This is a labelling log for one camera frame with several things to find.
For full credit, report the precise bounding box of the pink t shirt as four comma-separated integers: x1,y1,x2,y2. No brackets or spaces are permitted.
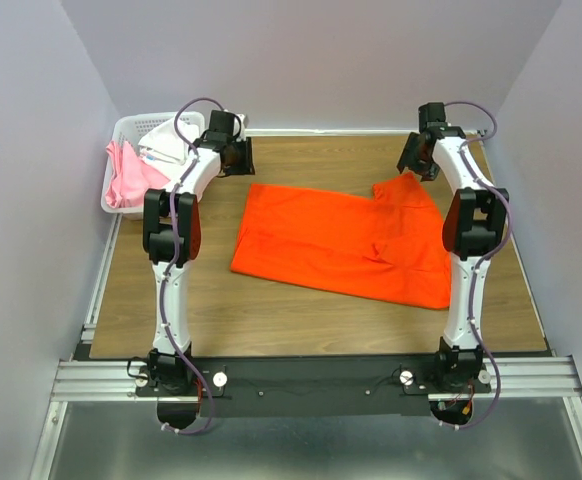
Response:
104,140,169,209

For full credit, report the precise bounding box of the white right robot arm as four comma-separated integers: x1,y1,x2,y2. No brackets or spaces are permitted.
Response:
397,101,510,392

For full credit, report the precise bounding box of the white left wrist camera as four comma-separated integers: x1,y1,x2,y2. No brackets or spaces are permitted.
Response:
233,114,247,138

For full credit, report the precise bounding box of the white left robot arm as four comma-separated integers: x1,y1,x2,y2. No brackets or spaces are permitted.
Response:
142,109,255,395

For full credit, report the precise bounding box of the aluminium frame rail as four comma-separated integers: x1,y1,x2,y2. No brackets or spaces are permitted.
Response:
30,354,582,479

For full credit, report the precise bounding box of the white plastic laundry basket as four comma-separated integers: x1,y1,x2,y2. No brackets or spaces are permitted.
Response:
101,111,205,216

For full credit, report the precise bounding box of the orange t shirt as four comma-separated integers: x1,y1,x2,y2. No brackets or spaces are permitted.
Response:
230,174,451,310

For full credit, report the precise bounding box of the white t shirt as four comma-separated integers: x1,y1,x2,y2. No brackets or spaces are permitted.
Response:
139,120,193,180

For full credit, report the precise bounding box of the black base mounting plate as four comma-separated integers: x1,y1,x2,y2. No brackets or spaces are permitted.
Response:
130,354,491,428

